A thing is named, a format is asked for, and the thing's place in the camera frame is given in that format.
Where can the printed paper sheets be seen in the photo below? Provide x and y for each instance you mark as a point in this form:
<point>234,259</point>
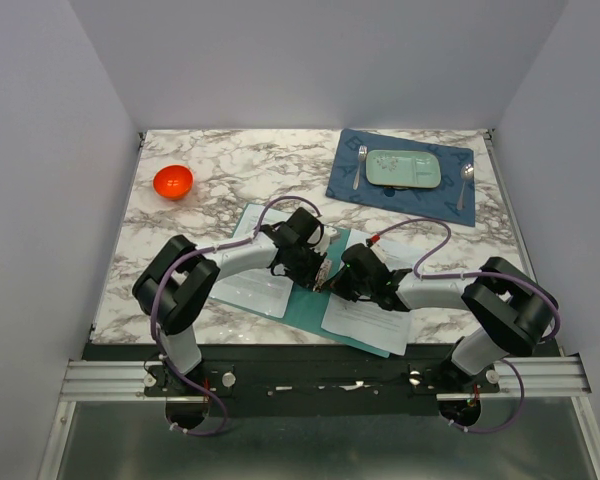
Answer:
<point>256,290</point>

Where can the teal plastic file folder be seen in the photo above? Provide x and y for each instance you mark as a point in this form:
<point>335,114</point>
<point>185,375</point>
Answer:
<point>305,309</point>

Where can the silver metal folder clip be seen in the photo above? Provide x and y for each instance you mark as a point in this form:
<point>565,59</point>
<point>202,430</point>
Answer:
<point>322,275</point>

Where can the blue patterned placemat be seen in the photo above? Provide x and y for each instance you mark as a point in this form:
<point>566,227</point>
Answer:
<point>439,203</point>

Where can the silver fork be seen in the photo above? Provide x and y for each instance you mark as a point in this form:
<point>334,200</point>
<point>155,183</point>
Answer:
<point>361,157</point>

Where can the printed paper stack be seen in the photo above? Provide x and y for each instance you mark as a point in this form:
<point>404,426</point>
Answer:
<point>365,325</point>

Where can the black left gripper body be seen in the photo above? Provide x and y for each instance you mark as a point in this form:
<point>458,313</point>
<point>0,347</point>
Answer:
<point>305,263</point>

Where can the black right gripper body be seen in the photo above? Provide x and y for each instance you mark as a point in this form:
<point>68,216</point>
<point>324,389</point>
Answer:
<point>345,284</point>

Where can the silver spoon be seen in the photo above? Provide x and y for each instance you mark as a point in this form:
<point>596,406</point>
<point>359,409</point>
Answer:
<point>467,175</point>

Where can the aluminium frame rail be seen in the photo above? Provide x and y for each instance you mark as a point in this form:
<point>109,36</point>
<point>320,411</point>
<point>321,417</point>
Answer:
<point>123,381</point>

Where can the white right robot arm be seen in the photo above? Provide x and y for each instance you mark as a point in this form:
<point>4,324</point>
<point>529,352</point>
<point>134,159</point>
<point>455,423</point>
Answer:
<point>514,313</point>

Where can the light green rectangular plate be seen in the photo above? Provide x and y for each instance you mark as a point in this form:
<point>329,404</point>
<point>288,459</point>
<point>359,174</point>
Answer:
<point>403,169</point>

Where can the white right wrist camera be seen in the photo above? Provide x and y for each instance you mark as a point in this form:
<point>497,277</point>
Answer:
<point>380,250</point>

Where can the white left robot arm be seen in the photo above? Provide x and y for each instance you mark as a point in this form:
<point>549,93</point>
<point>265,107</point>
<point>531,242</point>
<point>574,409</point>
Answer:
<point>175,286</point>

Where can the orange plastic bowl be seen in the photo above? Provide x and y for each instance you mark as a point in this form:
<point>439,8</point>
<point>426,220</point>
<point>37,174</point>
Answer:
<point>173,182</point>

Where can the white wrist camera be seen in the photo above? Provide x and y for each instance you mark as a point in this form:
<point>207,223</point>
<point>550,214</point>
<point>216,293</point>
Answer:
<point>329,236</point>
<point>380,250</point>

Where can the black mounting base rail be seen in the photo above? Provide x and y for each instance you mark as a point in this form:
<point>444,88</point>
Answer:
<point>331,380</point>

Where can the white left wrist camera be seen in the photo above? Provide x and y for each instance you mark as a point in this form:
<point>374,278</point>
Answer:
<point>329,236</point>

